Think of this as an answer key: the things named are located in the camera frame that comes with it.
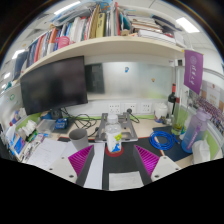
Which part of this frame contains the coiled blue cable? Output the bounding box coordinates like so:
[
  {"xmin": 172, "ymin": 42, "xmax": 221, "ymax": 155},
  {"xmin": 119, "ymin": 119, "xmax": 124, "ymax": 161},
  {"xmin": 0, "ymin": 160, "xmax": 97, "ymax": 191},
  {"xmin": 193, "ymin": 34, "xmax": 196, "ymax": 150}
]
[{"xmin": 148, "ymin": 130, "xmax": 181, "ymax": 151}]

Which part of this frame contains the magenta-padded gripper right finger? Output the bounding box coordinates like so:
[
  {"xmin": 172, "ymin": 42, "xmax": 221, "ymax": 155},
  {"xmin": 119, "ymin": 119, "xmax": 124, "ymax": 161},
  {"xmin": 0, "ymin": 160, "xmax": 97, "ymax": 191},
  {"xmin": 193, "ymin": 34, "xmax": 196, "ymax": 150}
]
[{"xmin": 133, "ymin": 144, "xmax": 183, "ymax": 186}]

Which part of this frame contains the white paper sheet with writing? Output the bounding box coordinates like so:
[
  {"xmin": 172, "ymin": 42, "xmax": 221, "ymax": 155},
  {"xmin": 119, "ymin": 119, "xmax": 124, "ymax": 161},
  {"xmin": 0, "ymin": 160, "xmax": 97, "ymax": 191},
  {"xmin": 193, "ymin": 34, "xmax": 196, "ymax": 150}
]
[{"xmin": 27, "ymin": 138, "xmax": 68, "ymax": 171}]

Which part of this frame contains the small blue box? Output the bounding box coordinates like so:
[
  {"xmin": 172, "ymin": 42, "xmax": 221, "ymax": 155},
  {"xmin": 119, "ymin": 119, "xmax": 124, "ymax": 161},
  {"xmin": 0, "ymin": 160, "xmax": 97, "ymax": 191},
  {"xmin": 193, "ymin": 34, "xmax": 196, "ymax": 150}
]
[{"xmin": 54, "ymin": 118, "xmax": 69, "ymax": 130}]

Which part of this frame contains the grey cup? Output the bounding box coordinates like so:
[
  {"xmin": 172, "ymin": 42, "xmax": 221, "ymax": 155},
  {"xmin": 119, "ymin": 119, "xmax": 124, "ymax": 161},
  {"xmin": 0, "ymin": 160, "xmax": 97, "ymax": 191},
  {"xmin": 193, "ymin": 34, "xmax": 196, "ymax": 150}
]
[{"xmin": 68, "ymin": 128, "xmax": 90, "ymax": 152}]

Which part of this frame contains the black cable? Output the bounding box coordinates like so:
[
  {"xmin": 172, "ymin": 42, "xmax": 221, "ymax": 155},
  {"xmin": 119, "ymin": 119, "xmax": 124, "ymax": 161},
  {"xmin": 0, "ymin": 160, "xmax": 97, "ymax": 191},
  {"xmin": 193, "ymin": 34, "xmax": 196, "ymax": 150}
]
[{"xmin": 66, "ymin": 111, "xmax": 101, "ymax": 129}]

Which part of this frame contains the white tissues bundle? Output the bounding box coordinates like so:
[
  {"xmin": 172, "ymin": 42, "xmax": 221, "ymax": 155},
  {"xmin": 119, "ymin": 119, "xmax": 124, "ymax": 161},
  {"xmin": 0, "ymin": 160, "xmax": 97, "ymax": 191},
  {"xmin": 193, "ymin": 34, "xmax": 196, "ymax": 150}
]
[{"xmin": 20, "ymin": 119, "xmax": 38, "ymax": 136}]

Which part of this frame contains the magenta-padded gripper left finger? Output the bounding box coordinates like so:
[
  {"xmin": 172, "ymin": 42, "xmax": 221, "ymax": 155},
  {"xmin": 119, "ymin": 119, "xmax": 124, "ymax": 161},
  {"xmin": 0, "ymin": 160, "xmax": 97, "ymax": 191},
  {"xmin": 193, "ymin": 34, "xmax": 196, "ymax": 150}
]
[{"xmin": 46, "ymin": 144, "xmax": 96, "ymax": 188}]

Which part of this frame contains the small white paper note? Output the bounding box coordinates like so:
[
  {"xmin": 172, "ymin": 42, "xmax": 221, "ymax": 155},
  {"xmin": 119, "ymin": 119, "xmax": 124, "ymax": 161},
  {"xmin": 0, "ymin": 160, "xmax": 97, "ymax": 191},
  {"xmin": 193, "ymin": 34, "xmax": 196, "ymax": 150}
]
[{"xmin": 108, "ymin": 170, "xmax": 145, "ymax": 192}]

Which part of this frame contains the white wall socket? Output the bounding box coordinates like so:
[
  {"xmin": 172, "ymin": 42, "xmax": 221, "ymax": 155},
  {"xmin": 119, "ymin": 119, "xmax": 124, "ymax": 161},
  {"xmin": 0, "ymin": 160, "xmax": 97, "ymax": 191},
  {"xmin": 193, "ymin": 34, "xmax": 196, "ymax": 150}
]
[
  {"xmin": 139, "ymin": 101, "xmax": 153, "ymax": 114},
  {"xmin": 124, "ymin": 102, "xmax": 138, "ymax": 114},
  {"xmin": 108, "ymin": 103, "xmax": 122, "ymax": 115}
]

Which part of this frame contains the dark wine bottle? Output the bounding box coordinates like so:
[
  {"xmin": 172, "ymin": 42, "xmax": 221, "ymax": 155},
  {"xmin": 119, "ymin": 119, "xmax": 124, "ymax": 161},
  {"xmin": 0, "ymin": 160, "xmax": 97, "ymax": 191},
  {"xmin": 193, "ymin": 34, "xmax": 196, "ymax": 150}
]
[{"xmin": 167, "ymin": 83, "xmax": 178, "ymax": 116}]

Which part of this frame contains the white tissue pack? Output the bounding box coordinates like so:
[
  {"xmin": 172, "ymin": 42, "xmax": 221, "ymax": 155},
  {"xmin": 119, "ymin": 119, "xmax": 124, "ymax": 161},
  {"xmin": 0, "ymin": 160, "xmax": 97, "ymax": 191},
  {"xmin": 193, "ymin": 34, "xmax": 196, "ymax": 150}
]
[{"xmin": 191, "ymin": 139, "xmax": 212, "ymax": 164}]

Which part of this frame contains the black computer monitor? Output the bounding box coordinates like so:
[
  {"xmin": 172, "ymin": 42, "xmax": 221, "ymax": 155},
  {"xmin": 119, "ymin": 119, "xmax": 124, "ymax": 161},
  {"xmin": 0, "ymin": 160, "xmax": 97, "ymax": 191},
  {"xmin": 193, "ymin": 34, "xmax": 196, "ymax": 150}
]
[{"xmin": 19, "ymin": 55, "xmax": 89, "ymax": 120}]

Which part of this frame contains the clear plastic box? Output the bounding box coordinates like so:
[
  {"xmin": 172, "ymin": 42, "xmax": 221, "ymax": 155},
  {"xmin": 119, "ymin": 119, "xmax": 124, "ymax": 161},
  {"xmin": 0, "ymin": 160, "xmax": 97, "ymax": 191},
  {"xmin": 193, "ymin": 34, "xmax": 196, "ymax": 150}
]
[{"xmin": 35, "ymin": 119, "xmax": 56, "ymax": 134}]

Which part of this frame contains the flat round red coaster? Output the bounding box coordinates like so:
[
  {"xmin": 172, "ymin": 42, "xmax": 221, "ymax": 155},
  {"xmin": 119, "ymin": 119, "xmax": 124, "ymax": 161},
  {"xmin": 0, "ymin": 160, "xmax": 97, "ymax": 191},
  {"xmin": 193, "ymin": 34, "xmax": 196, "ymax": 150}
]
[{"xmin": 104, "ymin": 145, "xmax": 125, "ymax": 158}]

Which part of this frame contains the clear glass with yellow liquid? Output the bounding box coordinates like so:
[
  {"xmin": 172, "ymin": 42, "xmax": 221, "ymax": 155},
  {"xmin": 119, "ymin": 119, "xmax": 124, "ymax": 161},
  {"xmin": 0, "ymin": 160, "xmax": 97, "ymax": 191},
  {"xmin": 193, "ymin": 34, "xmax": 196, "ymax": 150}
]
[{"xmin": 171, "ymin": 106, "xmax": 188, "ymax": 136}]

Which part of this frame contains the blank white paper sheet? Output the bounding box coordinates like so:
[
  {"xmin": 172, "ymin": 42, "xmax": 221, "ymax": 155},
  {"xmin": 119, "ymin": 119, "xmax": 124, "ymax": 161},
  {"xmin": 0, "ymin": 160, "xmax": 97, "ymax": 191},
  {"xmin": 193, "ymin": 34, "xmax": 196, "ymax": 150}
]
[{"xmin": 61, "ymin": 141, "xmax": 106, "ymax": 190}]

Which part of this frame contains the purple pennant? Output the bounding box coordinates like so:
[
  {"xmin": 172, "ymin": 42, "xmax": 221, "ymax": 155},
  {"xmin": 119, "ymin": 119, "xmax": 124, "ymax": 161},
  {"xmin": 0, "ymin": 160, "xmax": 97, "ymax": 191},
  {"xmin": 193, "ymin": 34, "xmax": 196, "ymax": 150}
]
[{"xmin": 183, "ymin": 49, "xmax": 204, "ymax": 95}]

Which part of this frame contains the blue printed package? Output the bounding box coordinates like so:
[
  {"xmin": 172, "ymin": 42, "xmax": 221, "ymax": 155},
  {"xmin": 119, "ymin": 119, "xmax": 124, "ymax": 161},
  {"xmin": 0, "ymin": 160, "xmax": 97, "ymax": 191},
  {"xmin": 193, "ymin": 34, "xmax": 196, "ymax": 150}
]
[{"xmin": 8, "ymin": 131, "xmax": 28, "ymax": 158}]

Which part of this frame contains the group photo poster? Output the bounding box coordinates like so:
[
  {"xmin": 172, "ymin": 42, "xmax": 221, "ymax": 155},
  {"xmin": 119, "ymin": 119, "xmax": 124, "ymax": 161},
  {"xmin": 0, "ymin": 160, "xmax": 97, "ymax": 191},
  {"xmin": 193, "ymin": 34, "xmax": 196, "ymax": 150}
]
[{"xmin": 196, "ymin": 81, "xmax": 224, "ymax": 134}]

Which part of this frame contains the beige shelf full of books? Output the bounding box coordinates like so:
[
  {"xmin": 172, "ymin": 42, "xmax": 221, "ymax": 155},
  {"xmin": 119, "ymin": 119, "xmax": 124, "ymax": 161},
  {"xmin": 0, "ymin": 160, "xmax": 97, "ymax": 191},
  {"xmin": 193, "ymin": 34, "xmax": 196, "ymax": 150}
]
[{"xmin": 11, "ymin": 0, "xmax": 186, "ymax": 81}]

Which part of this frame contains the clear plastic water bottle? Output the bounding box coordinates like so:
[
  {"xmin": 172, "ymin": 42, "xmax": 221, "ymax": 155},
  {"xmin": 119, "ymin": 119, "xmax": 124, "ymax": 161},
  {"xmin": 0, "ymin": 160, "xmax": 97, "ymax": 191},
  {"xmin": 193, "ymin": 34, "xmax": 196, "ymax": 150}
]
[{"xmin": 105, "ymin": 114, "xmax": 123, "ymax": 154}]

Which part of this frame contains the large purple water jug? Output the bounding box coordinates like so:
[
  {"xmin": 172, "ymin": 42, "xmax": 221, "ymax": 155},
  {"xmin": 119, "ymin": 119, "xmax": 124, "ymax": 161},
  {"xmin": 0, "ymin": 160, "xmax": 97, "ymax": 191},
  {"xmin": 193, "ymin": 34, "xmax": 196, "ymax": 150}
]
[{"xmin": 180, "ymin": 107, "xmax": 212, "ymax": 154}]

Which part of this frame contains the white jar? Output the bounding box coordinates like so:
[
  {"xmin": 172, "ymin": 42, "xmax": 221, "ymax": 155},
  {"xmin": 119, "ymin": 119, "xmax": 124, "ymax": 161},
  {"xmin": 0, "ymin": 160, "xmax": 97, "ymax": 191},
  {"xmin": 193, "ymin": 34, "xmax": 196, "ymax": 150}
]
[{"xmin": 154, "ymin": 102, "xmax": 169, "ymax": 123}]

